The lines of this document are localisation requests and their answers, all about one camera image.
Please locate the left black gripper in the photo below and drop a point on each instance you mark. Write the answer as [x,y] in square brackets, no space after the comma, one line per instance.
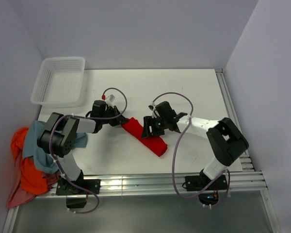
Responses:
[114,109]

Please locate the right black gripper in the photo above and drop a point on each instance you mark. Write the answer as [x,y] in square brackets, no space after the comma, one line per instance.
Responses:
[148,122]

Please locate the red t shirt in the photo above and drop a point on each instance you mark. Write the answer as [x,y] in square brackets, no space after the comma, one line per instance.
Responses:
[155,144]

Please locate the blue grey t shirt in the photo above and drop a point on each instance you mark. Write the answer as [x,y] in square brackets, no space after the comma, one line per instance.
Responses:
[42,161]

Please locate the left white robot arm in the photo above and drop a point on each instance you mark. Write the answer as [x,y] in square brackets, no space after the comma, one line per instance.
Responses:
[60,134]

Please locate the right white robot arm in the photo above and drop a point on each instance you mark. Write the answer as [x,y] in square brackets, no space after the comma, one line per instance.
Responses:
[226,140]

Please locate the white plastic perforated basket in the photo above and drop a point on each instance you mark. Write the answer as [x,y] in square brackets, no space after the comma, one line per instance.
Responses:
[59,82]

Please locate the orange t shirt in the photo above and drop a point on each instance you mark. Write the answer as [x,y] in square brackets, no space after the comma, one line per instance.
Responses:
[32,180]

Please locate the pink t shirt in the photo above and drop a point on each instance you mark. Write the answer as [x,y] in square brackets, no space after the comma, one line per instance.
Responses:
[18,196]

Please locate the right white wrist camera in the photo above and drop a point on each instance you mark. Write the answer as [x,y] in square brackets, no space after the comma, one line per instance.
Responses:
[152,107]

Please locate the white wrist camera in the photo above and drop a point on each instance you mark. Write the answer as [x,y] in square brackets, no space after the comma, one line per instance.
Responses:
[109,98]
[152,107]

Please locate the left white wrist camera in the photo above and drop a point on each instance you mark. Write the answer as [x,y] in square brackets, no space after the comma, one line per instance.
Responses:
[109,98]

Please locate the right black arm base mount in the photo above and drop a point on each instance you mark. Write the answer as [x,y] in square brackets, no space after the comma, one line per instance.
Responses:
[197,183]

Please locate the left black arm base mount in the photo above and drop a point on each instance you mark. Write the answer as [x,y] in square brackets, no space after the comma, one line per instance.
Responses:
[77,198]

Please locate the aluminium right side rail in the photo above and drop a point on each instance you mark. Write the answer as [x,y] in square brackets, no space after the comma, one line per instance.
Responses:
[245,159]

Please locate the aluminium front rail frame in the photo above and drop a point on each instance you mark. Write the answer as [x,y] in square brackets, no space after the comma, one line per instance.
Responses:
[148,204]

